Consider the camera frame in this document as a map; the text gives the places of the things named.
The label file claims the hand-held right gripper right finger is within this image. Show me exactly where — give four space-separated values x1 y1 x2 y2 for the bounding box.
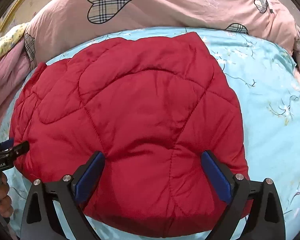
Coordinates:
201 150 287 240

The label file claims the plain pink blanket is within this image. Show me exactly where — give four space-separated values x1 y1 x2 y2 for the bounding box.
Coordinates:
0 40 38 140

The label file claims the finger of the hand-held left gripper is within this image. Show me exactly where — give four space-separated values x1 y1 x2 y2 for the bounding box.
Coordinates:
9 141 30 157
0 139 15 149

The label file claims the light blue floral bed sheet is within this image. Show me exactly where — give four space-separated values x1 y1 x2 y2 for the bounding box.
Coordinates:
0 26 300 240

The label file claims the person's left hand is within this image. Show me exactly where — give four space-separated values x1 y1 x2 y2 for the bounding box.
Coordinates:
0 174 13 218

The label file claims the gold picture frame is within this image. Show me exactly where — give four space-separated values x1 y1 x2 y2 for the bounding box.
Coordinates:
0 0 44 32

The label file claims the pink pillow with plaid hearts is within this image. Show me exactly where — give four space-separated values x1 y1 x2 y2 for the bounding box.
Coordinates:
24 0 299 68

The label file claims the yellow floral cloth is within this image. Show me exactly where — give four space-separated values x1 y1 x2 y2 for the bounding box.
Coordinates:
0 22 30 60

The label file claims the red quilted jacket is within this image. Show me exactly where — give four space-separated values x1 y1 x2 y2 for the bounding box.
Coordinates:
9 32 249 238

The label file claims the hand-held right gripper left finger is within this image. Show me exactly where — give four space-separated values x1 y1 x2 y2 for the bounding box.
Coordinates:
20 151 106 240

